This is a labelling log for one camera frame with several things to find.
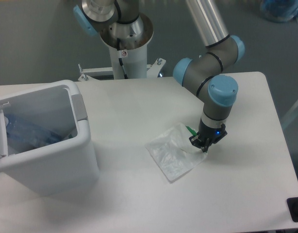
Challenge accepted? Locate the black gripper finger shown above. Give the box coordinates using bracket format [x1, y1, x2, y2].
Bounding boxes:
[189, 135, 207, 152]
[204, 124, 227, 151]

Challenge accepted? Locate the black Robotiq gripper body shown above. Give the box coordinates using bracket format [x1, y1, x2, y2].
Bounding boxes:
[198, 119, 223, 145]

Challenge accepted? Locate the white green plastic bag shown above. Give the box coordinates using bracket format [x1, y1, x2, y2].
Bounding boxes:
[145, 123, 207, 183]

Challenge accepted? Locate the crushed clear plastic bottle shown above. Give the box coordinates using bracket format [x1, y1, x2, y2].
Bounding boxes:
[4, 114, 65, 151]

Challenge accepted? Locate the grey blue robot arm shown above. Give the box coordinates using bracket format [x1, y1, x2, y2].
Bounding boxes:
[73, 0, 245, 152]

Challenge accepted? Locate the white trash can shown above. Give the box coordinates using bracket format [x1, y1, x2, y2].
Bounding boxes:
[0, 80, 99, 196]

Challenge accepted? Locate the black device at table edge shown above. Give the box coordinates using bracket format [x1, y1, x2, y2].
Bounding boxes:
[287, 197, 298, 222]

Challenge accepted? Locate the blue plastic bag on floor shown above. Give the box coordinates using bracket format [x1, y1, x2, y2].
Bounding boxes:
[260, 0, 298, 23]

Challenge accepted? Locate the white frame at right edge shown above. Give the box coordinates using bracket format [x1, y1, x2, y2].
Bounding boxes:
[281, 99, 298, 130]

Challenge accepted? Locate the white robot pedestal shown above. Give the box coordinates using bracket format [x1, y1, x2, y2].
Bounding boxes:
[100, 13, 153, 80]

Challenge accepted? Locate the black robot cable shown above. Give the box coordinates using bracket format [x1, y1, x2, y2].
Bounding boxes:
[116, 37, 129, 80]

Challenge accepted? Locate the white pedestal base frame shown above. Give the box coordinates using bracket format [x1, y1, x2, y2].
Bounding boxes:
[77, 54, 203, 82]

